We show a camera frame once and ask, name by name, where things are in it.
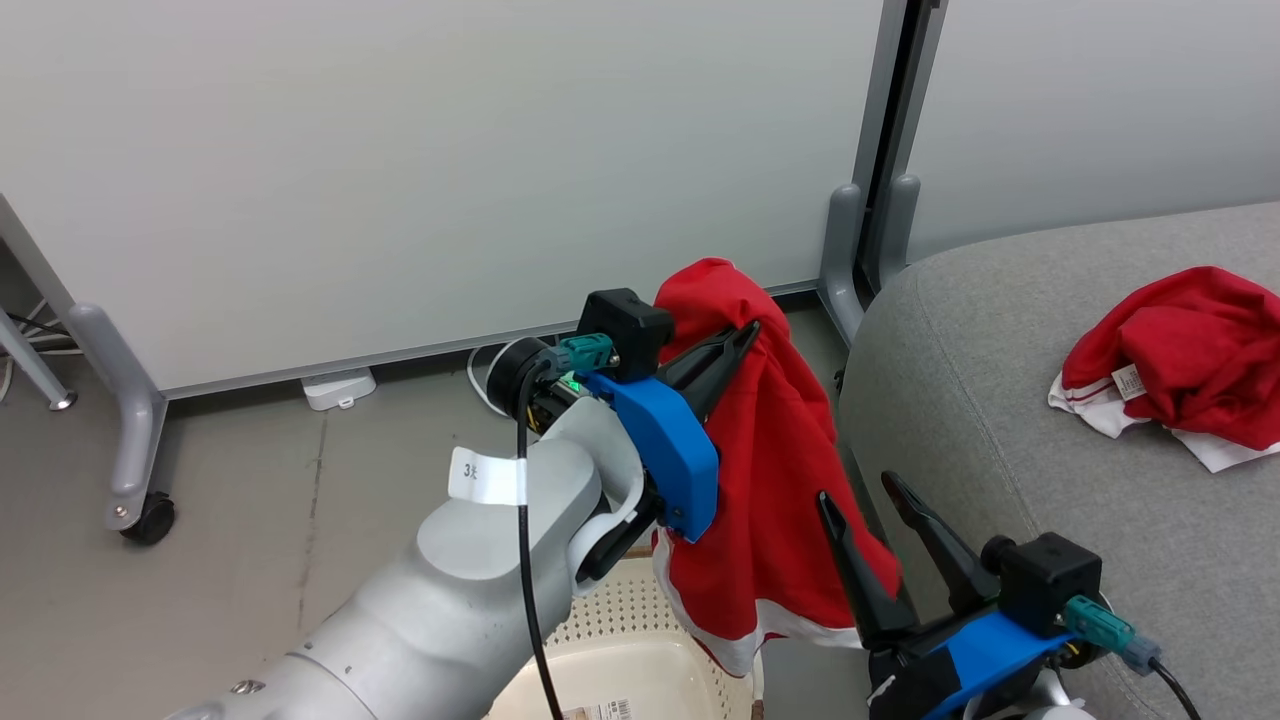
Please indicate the grey partition foot with caster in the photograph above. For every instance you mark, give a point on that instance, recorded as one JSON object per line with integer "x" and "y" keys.
{"x": 135, "y": 420}

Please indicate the metal table leg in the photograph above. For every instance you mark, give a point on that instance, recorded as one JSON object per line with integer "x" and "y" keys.
{"x": 30, "y": 365}

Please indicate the wide white partition panel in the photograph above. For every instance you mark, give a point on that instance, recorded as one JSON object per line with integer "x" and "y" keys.
{"x": 400, "y": 170}

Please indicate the teal left camera connector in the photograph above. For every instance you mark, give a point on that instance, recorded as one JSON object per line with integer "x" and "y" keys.
{"x": 585, "y": 352}

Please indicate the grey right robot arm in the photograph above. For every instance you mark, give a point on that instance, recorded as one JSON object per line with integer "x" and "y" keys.
{"x": 1040, "y": 705}

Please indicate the red shirt with white hem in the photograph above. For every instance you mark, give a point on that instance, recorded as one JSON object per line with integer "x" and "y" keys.
{"x": 780, "y": 480}

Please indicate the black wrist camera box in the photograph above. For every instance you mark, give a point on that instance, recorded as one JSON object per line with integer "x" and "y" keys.
{"x": 625, "y": 330}
{"x": 1045, "y": 580}

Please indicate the white power adapter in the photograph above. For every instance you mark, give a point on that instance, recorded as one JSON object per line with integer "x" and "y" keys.
{"x": 338, "y": 388}

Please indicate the teal camera connector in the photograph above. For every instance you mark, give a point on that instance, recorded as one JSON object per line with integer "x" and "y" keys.
{"x": 1105, "y": 630}
{"x": 585, "y": 352}

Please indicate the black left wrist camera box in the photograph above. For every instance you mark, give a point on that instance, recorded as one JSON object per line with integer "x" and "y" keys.
{"x": 625, "y": 330}

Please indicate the narrow white partition panel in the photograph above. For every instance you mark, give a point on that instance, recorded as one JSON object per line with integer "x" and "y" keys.
{"x": 1100, "y": 100}

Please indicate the white perforated laundry basket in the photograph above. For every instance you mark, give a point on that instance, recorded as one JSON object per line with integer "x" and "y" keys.
{"x": 640, "y": 660}

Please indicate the white label on arm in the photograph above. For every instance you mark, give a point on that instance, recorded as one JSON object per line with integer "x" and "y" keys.
{"x": 485, "y": 477}

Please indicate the black caster wheel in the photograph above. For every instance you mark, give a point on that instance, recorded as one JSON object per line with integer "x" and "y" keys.
{"x": 150, "y": 518}

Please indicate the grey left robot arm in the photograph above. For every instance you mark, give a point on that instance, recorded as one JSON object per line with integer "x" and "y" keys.
{"x": 450, "y": 600}

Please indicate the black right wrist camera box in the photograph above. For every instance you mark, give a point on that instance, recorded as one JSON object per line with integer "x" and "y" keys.
{"x": 1045, "y": 580}

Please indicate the red shirt with neck label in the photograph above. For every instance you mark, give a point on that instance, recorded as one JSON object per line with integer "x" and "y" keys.
{"x": 1190, "y": 350}

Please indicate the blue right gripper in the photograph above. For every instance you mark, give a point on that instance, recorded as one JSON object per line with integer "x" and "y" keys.
{"x": 960, "y": 665}

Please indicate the grey fabric sofa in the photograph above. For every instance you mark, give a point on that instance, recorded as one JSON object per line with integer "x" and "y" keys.
{"x": 1050, "y": 420}

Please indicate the teal right camera connector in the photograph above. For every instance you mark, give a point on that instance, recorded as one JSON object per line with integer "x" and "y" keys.
{"x": 1105, "y": 630}

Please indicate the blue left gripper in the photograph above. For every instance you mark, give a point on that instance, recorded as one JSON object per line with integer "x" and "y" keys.
{"x": 665, "y": 440}

